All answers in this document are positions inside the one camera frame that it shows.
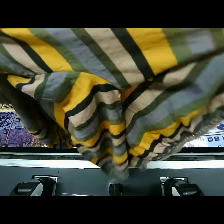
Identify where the yellow striped sweater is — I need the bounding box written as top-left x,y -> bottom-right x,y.
0,28 -> 224,181

